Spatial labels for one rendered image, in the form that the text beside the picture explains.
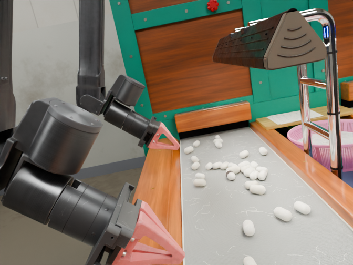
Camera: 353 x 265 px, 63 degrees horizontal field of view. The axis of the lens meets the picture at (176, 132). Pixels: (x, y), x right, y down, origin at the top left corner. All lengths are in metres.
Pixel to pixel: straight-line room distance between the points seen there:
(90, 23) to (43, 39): 2.48
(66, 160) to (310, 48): 0.33
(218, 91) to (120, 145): 2.10
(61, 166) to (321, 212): 0.50
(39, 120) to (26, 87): 2.99
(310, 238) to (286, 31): 0.35
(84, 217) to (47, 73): 2.93
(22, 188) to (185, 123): 0.88
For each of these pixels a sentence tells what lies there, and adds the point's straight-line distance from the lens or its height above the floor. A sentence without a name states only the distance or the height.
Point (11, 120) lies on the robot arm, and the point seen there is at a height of 1.05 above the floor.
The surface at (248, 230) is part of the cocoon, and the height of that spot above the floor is 0.76.
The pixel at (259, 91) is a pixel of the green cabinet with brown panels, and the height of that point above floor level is 0.88.
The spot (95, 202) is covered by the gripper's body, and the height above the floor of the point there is 0.95.
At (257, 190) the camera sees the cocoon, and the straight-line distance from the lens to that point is 0.70.
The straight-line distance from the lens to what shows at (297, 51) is 0.42.
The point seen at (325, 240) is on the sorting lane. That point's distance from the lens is 0.57.
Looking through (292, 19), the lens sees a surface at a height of 1.10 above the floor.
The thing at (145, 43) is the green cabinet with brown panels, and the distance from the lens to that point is 1.19.
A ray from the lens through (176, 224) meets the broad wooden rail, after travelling 0.63.
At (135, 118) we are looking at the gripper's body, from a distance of 0.72.
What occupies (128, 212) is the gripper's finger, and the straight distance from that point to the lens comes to 0.32.
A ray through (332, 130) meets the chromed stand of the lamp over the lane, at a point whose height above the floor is 0.86.
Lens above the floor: 1.08
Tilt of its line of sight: 14 degrees down
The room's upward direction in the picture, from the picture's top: 11 degrees counter-clockwise
